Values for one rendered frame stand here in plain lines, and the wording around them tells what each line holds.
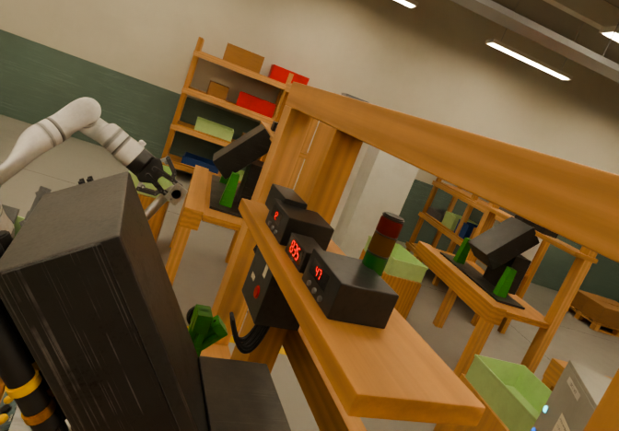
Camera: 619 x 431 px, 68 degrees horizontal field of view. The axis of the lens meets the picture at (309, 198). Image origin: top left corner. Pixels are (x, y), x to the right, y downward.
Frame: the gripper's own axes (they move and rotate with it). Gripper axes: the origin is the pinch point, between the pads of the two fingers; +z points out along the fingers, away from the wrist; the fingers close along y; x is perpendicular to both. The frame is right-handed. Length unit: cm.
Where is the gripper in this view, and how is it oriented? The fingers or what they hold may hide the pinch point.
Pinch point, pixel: (173, 191)
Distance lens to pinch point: 140.7
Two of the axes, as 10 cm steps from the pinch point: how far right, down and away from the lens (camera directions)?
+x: -3.1, -1.9, 9.3
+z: 6.6, 6.6, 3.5
